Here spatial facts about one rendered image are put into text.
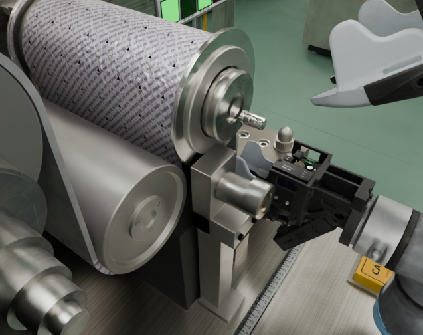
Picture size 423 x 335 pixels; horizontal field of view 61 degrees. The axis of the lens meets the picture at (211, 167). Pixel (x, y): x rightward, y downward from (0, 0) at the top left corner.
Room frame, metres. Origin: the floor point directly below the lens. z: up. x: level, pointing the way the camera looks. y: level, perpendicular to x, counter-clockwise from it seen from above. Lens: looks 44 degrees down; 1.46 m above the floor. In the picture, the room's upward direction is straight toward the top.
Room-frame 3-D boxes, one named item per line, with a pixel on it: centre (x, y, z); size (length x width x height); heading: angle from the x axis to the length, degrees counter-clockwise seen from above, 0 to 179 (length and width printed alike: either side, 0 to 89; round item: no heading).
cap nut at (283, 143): (0.50, -0.13, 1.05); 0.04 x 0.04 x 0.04
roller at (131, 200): (0.29, 0.16, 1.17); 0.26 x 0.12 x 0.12; 55
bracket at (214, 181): (0.27, -0.02, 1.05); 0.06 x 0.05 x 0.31; 55
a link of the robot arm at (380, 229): (0.26, -0.20, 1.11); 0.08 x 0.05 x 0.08; 145
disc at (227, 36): (0.32, -0.01, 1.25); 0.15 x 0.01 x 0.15; 145
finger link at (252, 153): (0.38, -0.06, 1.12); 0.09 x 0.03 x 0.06; 54
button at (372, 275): (0.32, -0.29, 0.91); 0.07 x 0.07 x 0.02; 55
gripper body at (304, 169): (0.30, -0.13, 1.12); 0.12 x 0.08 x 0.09; 55
